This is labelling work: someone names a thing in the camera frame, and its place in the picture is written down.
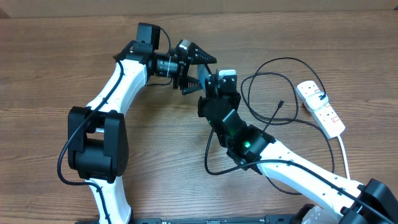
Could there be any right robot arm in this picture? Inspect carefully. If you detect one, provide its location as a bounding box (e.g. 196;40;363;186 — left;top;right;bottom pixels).
198;75;397;223

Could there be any white power strip cord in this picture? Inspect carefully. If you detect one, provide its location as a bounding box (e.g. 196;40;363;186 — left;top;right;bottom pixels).
336;136;351;180

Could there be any Samsung Galaxy smartphone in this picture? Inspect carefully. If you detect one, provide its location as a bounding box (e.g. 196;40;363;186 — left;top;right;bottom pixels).
197;64;211;91

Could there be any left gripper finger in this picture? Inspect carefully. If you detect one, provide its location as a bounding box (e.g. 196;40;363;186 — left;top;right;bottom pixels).
181;76;203;95
188;42;217;65

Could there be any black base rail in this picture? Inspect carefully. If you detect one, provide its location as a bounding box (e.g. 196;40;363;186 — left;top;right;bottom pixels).
127;214;301;224

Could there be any black USB charging cable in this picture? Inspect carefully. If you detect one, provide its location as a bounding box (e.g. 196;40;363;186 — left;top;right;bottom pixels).
240;57;335;196

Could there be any white power strip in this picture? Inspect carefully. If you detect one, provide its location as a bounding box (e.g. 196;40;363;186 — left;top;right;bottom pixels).
295;80;345;140

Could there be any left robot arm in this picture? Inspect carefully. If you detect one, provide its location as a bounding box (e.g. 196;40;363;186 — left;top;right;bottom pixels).
57;22;217;223

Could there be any white charger plug adapter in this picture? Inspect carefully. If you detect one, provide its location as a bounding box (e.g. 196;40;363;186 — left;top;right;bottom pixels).
305;93;329;112

